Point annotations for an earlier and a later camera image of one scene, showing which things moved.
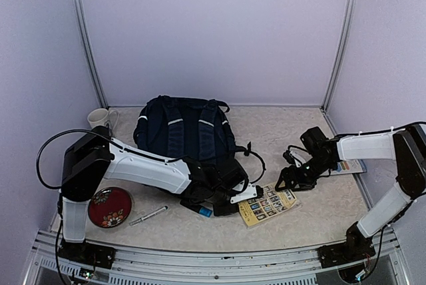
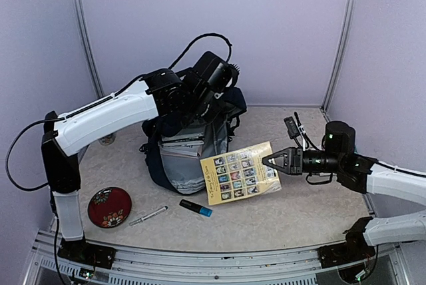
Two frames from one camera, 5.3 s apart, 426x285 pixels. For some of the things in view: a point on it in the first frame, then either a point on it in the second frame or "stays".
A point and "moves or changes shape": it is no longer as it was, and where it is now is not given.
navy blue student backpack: [178, 126] moves or changes shape
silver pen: [148, 216] stays
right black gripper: [286, 174] -> [297, 151]
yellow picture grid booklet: [270, 202] -> [239, 174]
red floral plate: [109, 207] stays
